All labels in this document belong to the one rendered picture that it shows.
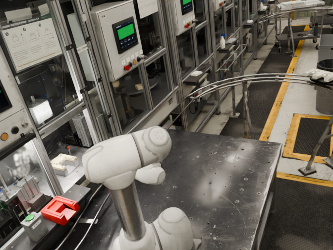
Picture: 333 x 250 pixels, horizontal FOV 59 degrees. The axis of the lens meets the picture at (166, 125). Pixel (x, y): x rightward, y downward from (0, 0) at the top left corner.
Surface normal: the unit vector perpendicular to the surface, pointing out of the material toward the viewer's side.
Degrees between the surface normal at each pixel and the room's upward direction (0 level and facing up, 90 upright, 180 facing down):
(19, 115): 90
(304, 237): 0
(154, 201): 0
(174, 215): 6
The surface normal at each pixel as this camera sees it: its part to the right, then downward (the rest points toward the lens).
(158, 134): 0.27, -0.40
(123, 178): 0.38, 0.65
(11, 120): 0.88, 0.11
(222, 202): -0.15, -0.86
